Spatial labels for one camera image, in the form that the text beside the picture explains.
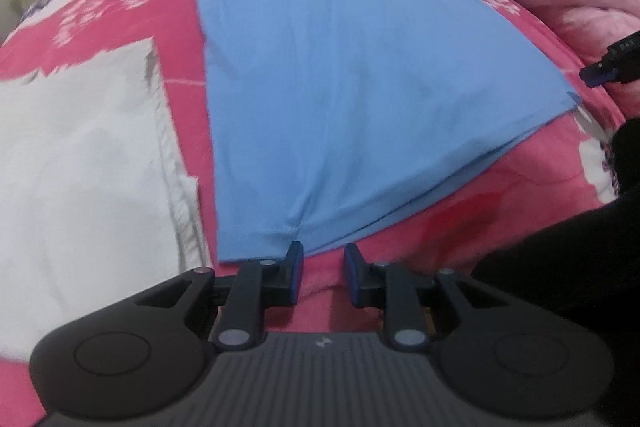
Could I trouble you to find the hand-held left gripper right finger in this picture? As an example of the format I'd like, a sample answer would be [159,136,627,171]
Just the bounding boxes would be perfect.
[343,242,506,353]

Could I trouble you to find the white folded cloth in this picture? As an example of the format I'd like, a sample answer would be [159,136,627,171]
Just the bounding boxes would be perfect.
[0,38,203,343]

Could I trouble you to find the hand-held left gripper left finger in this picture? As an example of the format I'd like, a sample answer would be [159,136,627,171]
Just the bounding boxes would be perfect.
[135,241,304,353]

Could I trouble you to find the light blue t-shirt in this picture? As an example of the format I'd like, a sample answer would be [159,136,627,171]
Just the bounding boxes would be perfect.
[184,0,581,264]

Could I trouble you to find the person's black pants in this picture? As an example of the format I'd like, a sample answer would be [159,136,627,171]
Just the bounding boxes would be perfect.
[470,117,640,427]

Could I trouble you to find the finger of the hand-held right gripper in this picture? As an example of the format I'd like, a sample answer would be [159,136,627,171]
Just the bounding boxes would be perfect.
[580,54,618,88]

